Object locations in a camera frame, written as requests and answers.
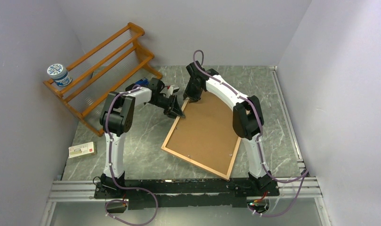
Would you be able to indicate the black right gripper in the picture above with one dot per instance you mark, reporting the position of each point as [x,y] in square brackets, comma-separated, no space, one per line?
[195,97]

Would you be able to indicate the small white red box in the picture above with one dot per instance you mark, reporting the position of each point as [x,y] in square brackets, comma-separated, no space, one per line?
[82,150]

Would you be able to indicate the blue stapler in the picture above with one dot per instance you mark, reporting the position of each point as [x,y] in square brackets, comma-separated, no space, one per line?
[140,83]

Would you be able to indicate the blue white jar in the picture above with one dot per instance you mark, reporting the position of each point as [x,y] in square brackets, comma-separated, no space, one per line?
[59,74]

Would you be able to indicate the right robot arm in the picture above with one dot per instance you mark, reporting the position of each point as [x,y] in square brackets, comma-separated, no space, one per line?
[247,122]

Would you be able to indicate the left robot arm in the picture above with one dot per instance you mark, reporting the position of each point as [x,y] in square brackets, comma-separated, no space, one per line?
[117,118]

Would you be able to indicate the light wooden picture frame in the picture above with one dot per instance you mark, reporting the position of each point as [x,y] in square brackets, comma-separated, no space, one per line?
[193,162]

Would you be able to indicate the black base bar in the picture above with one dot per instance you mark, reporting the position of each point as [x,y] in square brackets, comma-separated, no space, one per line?
[150,193]

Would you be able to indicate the brown backing board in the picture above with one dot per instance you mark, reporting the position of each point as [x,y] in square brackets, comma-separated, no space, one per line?
[206,131]

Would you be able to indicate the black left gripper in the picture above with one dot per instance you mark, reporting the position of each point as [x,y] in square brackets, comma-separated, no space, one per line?
[173,109]

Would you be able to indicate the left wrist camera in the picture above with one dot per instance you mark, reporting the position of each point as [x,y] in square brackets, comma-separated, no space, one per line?
[172,90]

